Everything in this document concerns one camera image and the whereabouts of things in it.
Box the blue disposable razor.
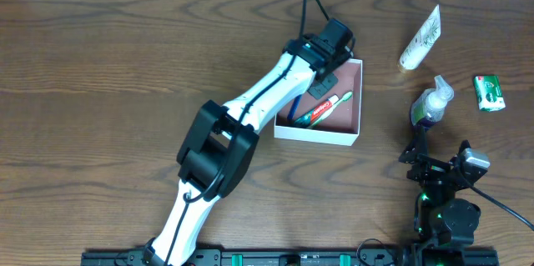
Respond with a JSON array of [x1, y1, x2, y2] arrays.
[[287, 95, 301, 123]]

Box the red white toothpaste tube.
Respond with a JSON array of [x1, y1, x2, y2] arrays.
[[292, 95, 340, 128]]

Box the green toothbrush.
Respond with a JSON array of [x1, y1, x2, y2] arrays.
[[309, 91, 353, 128]]

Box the white box pink interior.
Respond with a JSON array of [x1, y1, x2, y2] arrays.
[[274, 59, 363, 146]]

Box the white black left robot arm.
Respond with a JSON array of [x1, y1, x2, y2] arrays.
[[144, 33, 355, 265]]

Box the clear foam pump bottle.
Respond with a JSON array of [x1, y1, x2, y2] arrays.
[[410, 75, 454, 129]]

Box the green Dettol soap box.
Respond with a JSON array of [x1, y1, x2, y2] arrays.
[[473, 75, 506, 112]]

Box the cream leaf-print lotion tube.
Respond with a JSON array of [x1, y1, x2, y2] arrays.
[[398, 5, 441, 73]]

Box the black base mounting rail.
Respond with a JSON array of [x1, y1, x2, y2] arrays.
[[80, 248, 500, 266]]

